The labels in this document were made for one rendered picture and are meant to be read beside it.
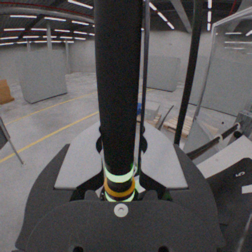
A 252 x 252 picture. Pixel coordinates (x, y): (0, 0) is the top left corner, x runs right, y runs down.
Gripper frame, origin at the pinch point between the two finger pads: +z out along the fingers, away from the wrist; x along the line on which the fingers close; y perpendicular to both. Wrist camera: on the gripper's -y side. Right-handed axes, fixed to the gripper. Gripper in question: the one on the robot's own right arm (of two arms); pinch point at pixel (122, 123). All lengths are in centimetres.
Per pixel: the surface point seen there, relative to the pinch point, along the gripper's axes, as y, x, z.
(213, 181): 13.1, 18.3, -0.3
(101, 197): 31.4, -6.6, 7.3
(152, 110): 107, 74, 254
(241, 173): 8.7, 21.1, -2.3
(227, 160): 22.6, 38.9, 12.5
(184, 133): 138, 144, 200
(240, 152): 18.4, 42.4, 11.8
